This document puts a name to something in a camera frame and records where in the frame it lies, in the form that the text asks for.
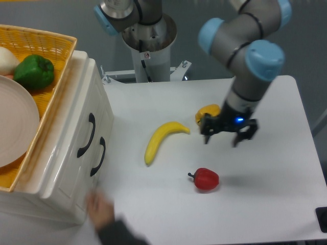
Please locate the white drawer cabinet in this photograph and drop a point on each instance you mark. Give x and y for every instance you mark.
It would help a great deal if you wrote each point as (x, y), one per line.
(26, 198)

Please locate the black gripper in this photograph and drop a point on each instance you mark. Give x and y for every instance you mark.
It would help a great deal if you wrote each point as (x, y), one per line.
(230, 119)

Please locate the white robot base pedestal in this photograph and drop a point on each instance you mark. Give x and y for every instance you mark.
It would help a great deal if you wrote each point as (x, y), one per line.
(150, 48)

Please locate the orange item under plate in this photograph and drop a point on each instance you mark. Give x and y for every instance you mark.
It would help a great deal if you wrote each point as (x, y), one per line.
(9, 75)

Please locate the green bell pepper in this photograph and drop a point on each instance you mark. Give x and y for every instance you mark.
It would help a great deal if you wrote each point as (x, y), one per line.
(34, 72)

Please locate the pink plate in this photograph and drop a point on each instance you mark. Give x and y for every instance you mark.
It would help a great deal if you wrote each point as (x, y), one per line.
(19, 120)

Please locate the white top drawer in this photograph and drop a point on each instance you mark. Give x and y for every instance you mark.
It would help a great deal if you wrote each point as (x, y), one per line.
(70, 179)

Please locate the white onion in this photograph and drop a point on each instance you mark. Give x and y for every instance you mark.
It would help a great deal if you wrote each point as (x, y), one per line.
(8, 62)

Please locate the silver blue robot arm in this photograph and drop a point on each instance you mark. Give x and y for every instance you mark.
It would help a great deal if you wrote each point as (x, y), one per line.
(240, 45)

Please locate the black lower drawer handle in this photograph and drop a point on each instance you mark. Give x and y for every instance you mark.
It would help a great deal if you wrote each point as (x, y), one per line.
(99, 157)

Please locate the yellow banana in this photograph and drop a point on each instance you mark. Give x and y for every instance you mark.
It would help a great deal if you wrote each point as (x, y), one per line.
(160, 134)

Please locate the black top drawer handle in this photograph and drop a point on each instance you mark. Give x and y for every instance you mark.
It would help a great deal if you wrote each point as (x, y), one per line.
(86, 135)

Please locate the black object at table edge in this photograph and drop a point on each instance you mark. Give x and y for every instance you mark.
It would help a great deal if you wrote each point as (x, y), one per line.
(321, 213)

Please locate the yellow bell pepper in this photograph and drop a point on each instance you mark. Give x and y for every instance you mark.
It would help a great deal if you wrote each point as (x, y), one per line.
(212, 110)

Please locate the person's hand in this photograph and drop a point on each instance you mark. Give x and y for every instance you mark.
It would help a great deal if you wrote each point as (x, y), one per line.
(100, 210)

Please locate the dark sleeved forearm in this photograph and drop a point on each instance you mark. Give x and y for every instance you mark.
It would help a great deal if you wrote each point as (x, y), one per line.
(118, 233)

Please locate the black drawer handle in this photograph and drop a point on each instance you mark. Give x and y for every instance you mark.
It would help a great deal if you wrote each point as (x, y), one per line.
(86, 135)
(99, 157)

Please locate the yellow woven basket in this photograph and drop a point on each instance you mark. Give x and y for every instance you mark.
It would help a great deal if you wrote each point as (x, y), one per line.
(58, 48)

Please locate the red bell pepper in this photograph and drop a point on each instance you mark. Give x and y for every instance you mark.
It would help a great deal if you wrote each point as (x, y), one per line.
(205, 179)

